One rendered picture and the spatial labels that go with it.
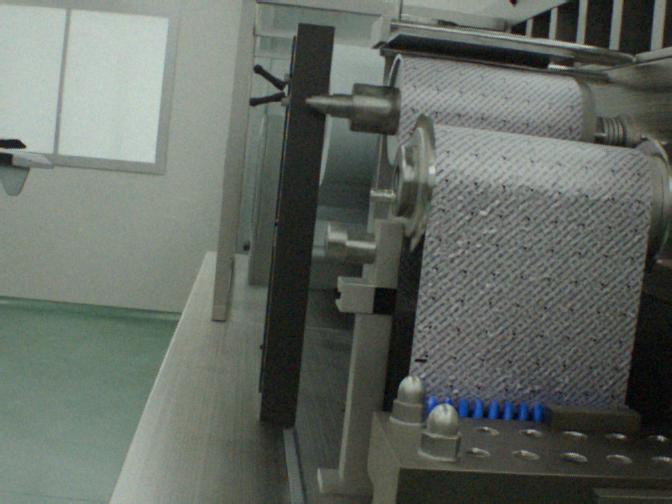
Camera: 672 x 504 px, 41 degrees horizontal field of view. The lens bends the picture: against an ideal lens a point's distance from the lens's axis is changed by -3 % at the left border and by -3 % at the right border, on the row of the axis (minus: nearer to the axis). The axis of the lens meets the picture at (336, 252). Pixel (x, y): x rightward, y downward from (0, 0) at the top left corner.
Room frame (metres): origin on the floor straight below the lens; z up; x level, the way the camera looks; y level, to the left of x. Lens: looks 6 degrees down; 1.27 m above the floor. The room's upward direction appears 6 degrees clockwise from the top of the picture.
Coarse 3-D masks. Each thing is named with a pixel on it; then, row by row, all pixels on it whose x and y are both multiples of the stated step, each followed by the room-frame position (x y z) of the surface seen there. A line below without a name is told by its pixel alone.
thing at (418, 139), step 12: (420, 132) 0.95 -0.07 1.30; (420, 144) 0.94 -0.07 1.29; (420, 156) 0.93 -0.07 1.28; (648, 156) 0.98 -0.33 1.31; (420, 168) 0.92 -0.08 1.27; (420, 180) 0.92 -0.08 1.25; (660, 180) 0.95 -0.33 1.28; (420, 192) 0.91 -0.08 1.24; (660, 192) 0.94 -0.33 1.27; (420, 204) 0.91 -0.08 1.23; (660, 204) 0.94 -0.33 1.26; (660, 216) 0.94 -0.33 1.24; (408, 228) 0.96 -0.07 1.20; (648, 240) 0.95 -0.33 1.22
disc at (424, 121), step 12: (420, 120) 0.98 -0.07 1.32; (432, 120) 0.94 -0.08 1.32; (432, 132) 0.92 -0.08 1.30; (432, 144) 0.91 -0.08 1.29; (432, 156) 0.90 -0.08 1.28; (432, 168) 0.90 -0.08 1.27; (432, 180) 0.89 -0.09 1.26; (432, 192) 0.90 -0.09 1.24; (420, 216) 0.92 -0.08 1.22; (420, 228) 0.91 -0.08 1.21; (408, 240) 0.97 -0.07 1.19; (420, 240) 0.92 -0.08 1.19; (408, 252) 0.97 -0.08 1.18
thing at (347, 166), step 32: (288, 32) 1.92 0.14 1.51; (352, 32) 1.94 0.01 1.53; (288, 64) 1.92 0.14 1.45; (352, 64) 1.94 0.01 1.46; (256, 96) 1.92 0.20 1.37; (256, 128) 1.92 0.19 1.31; (256, 160) 1.92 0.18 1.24; (352, 160) 1.94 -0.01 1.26; (256, 192) 1.92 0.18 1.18; (320, 192) 1.93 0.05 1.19; (352, 192) 1.94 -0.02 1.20; (256, 224) 1.92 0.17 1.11; (320, 224) 1.93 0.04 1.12; (352, 224) 1.94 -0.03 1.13; (256, 256) 1.92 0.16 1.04; (320, 256) 1.93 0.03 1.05; (256, 288) 1.92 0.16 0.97; (320, 288) 1.93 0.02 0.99; (256, 320) 1.92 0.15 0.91; (320, 320) 1.94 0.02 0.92; (352, 320) 1.94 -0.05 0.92
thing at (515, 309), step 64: (448, 256) 0.91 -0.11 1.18; (512, 256) 0.91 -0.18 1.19; (576, 256) 0.92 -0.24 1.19; (640, 256) 0.93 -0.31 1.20; (448, 320) 0.91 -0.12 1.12; (512, 320) 0.92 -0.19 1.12; (576, 320) 0.92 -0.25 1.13; (448, 384) 0.91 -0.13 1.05; (512, 384) 0.92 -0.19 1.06; (576, 384) 0.92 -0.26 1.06
